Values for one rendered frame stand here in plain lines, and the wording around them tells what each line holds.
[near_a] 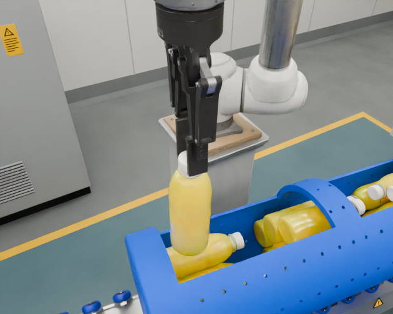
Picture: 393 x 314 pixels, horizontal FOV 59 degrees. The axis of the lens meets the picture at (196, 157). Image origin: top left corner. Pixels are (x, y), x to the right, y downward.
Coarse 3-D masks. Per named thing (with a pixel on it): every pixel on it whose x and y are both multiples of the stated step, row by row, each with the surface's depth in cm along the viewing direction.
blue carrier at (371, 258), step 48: (288, 192) 88; (336, 192) 77; (144, 240) 68; (336, 240) 70; (384, 240) 73; (144, 288) 60; (192, 288) 62; (240, 288) 63; (288, 288) 66; (336, 288) 71
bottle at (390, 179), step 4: (384, 176) 95; (388, 176) 94; (392, 176) 94; (380, 180) 95; (384, 180) 94; (388, 180) 93; (392, 180) 93; (376, 184) 94; (380, 184) 93; (384, 184) 93; (388, 184) 92; (392, 184) 92; (384, 188) 93; (384, 192) 92; (384, 196) 92
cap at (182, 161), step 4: (184, 152) 53; (180, 156) 52; (184, 156) 52; (180, 160) 52; (184, 160) 52; (180, 164) 52; (184, 164) 51; (180, 168) 52; (184, 168) 51; (184, 172) 52
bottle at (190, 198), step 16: (176, 176) 54; (192, 176) 52; (208, 176) 55; (176, 192) 54; (192, 192) 53; (208, 192) 55; (176, 208) 55; (192, 208) 54; (208, 208) 57; (176, 224) 58; (192, 224) 57; (208, 224) 60; (176, 240) 61; (192, 240) 60; (208, 240) 65
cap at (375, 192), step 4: (368, 188) 94; (372, 188) 93; (376, 188) 92; (380, 188) 92; (368, 192) 95; (372, 192) 93; (376, 192) 92; (380, 192) 92; (372, 196) 94; (376, 196) 92; (380, 196) 92
